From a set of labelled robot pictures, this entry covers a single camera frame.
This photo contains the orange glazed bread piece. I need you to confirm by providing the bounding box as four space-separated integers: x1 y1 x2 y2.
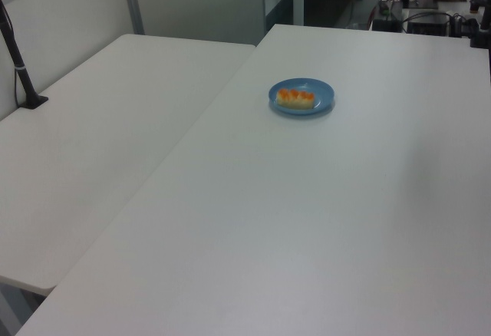
275 88 315 109

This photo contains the blue round plate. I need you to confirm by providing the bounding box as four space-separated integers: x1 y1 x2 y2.
268 77 336 117

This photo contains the white side table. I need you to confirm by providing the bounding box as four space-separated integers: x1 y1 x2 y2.
0 33 257 297

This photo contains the black computer device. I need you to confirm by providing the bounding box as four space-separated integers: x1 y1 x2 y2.
370 0 404 32

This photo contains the black electronics box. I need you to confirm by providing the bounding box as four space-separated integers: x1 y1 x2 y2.
406 11 453 37

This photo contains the grey metal frame post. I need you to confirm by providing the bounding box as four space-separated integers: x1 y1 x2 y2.
120 0 146 36

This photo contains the black camera stand pole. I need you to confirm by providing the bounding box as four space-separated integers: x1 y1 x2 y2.
0 0 50 111

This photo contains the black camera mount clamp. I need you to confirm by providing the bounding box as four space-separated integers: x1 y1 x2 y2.
450 2 491 50

